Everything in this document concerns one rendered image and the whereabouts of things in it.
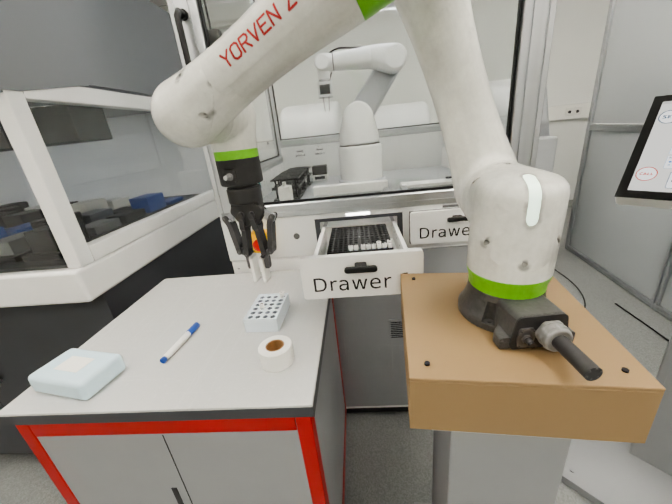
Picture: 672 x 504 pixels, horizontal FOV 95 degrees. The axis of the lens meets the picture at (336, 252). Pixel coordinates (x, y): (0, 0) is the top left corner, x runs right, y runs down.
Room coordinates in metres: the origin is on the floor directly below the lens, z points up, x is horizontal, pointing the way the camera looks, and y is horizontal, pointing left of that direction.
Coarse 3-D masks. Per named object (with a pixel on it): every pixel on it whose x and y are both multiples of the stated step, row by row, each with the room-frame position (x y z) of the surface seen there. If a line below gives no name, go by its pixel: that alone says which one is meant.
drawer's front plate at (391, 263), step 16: (304, 256) 0.68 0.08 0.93; (320, 256) 0.67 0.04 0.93; (336, 256) 0.66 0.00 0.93; (352, 256) 0.66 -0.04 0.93; (368, 256) 0.66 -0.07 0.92; (384, 256) 0.65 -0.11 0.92; (400, 256) 0.65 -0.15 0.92; (416, 256) 0.65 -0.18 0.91; (304, 272) 0.67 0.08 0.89; (320, 272) 0.67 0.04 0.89; (336, 272) 0.66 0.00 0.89; (368, 272) 0.66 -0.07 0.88; (384, 272) 0.65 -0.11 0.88; (400, 272) 0.65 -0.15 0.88; (416, 272) 0.65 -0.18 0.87; (304, 288) 0.67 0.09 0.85; (320, 288) 0.67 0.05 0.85; (336, 288) 0.66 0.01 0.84; (352, 288) 0.66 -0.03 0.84; (368, 288) 0.66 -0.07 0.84; (384, 288) 0.65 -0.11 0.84; (400, 288) 0.65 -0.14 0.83
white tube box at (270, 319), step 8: (264, 296) 0.75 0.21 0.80; (272, 296) 0.75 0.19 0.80; (288, 296) 0.75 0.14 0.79; (256, 304) 0.72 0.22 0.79; (264, 304) 0.72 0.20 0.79; (272, 304) 0.71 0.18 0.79; (280, 304) 0.71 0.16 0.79; (288, 304) 0.74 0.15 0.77; (248, 312) 0.67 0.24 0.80; (256, 312) 0.67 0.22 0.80; (264, 312) 0.67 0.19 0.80; (272, 312) 0.67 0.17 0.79; (280, 312) 0.67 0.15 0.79; (248, 320) 0.64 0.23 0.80; (256, 320) 0.64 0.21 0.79; (264, 320) 0.64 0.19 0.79; (272, 320) 0.63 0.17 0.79; (280, 320) 0.66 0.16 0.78; (248, 328) 0.64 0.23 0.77; (256, 328) 0.64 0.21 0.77; (264, 328) 0.64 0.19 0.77; (272, 328) 0.63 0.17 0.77
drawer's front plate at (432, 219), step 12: (420, 216) 0.96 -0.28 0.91; (432, 216) 0.95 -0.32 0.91; (444, 216) 0.95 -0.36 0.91; (432, 228) 0.95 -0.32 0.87; (444, 228) 0.95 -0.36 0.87; (456, 228) 0.95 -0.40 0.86; (420, 240) 0.96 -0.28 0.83; (432, 240) 0.95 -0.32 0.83; (444, 240) 0.95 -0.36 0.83; (456, 240) 0.95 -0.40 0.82
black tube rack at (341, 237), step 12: (336, 228) 0.97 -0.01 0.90; (348, 228) 0.96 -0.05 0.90; (360, 228) 0.95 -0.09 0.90; (372, 228) 0.93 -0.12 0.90; (384, 228) 0.93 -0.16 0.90; (336, 240) 0.87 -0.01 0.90; (348, 240) 0.84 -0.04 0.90; (360, 240) 0.83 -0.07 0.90; (372, 240) 0.82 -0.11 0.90; (384, 240) 0.82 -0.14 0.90
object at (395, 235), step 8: (352, 224) 1.02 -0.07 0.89; (360, 224) 1.01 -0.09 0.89; (368, 224) 1.01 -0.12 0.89; (392, 224) 0.99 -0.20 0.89; (328, 232) 1.02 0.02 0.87; (392, 232) 1.00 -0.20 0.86; (400, 232) 0.88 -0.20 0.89; (320, 240) 0.89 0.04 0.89; (328, 240) 1.02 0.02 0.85; (392, 240) 0.97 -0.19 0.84; (400, 240) 0.81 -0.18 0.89; (320, 248) 0.84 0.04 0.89; (400, 248) 0.81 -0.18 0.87
